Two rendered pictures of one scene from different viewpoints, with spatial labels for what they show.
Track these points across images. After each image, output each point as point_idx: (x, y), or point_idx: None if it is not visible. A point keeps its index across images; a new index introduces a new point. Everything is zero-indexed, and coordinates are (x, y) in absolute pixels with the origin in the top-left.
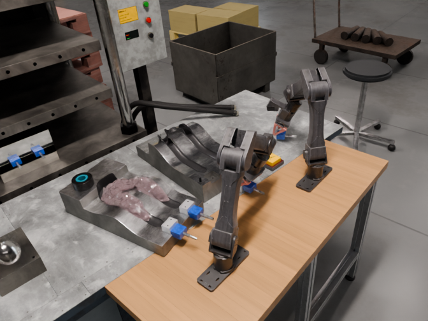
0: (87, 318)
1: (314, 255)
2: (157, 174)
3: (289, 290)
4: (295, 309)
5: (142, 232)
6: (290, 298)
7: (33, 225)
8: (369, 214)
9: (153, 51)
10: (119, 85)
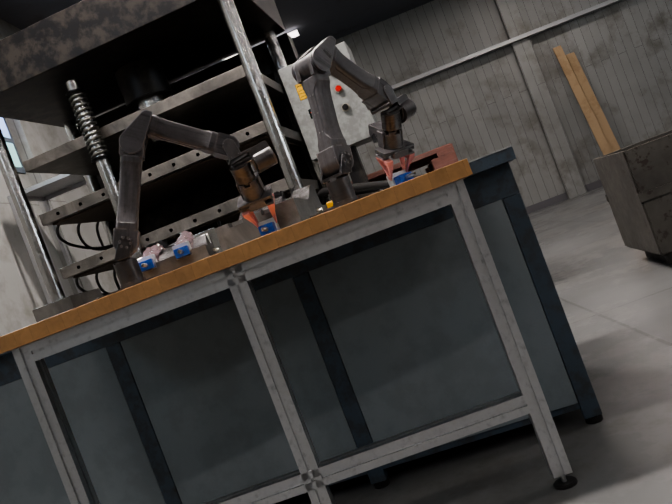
0: (79, 366)
1: (204, 269)
2: None
3: (442, 490)
4: None
5: None
6: (429, 499)
7: None
8: (501, 292)
9: (354, 128)
10: (284, 168)
